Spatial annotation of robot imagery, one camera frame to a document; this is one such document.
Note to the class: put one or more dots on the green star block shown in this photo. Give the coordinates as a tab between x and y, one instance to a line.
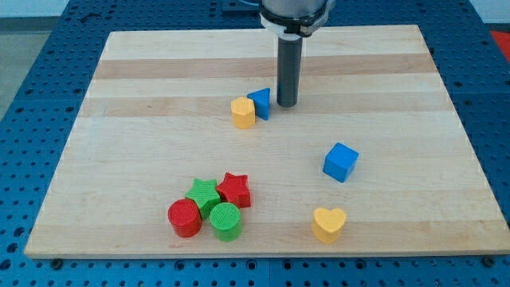
204	194

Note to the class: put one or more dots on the yellow heart block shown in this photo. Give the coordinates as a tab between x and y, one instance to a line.
327	224

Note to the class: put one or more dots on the red object at right edge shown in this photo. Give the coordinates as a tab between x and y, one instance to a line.
502	40

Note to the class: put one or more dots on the green cylinder block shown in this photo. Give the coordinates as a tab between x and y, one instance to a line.
225	219

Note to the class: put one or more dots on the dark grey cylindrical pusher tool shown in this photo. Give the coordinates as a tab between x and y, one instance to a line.
288	71

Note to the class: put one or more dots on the red cylinder block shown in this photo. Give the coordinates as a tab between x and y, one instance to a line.
184	217

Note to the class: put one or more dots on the yellow hexagon block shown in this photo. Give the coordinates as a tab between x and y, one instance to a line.
243	112

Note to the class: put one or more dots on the red star block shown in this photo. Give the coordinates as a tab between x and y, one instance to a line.
235	189

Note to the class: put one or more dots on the blue cube block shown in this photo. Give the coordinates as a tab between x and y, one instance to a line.
340	162

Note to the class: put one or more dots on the light wooden board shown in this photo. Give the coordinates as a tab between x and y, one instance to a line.
157	115

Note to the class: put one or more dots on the blue triangle block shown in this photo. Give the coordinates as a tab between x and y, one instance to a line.
261	100

